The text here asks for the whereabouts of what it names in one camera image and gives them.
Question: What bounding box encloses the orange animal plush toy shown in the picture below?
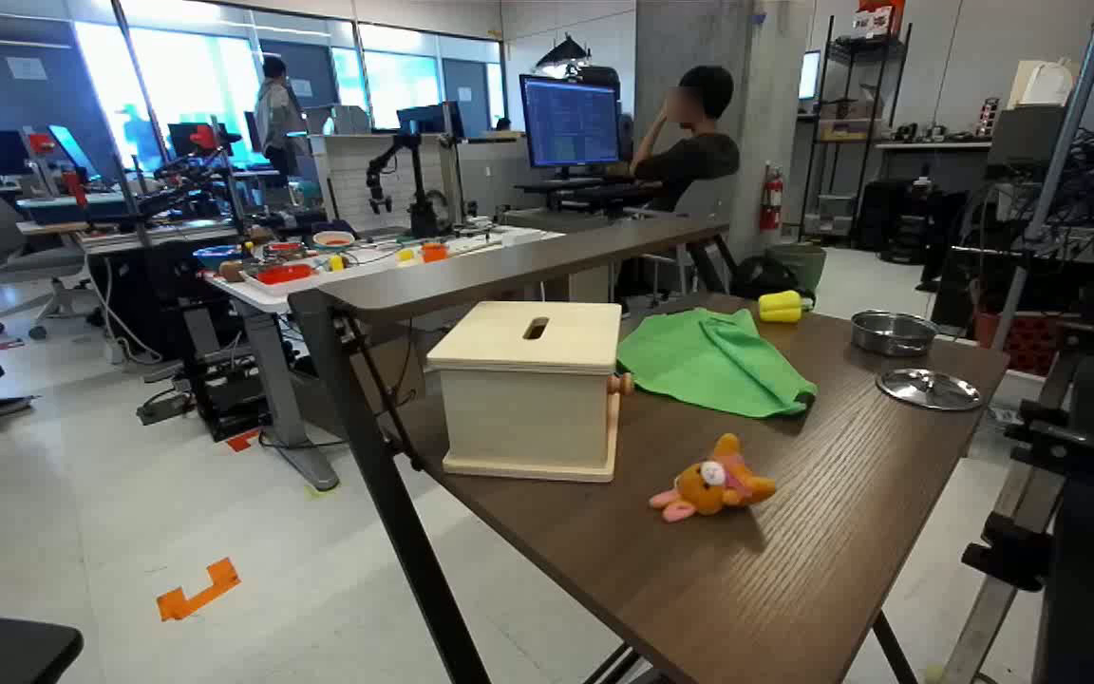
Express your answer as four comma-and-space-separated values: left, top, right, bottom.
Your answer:
645, 429, 782, 524

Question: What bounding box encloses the yellow toy pepper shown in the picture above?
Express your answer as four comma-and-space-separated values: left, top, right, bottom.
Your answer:
752, 290, 812, 326

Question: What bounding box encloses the cream wooden box red drawer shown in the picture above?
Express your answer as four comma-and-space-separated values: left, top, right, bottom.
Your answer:
422, 298, 625, 486

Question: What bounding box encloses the green cloth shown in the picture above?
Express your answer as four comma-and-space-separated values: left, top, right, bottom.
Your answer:
616, 303, 819, 422

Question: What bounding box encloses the computer monitor blue screen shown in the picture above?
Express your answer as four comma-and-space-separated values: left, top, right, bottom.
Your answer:
515, 74, 625, 180

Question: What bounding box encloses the seated person dark shirt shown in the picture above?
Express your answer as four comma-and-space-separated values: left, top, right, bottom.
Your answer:
625, 62, 744, 217

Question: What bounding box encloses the red fire extinguisher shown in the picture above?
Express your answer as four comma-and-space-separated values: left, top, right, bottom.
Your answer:
757, 164, 786, 241

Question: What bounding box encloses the white table with toys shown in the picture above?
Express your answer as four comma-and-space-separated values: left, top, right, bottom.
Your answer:
199, 220, 568, 494

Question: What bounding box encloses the small steel pot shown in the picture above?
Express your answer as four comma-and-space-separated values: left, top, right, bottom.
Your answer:
847, 309, 938, 360

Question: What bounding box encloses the standing person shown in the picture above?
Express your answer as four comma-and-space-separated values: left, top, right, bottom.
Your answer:
250, 52, 311, 184

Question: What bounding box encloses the metal shelf rack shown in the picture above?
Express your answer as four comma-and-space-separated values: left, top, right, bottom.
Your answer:
802, 13, 916, 245

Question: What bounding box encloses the steel pot lid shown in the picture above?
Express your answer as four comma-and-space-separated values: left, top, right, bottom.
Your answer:
872, 364, 986, 420

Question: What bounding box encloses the red crate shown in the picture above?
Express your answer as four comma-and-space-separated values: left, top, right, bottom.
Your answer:
971, 309, 1072, 377

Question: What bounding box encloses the black chair seat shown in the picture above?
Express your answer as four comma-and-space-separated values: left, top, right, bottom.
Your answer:
0, 617, 88, 684

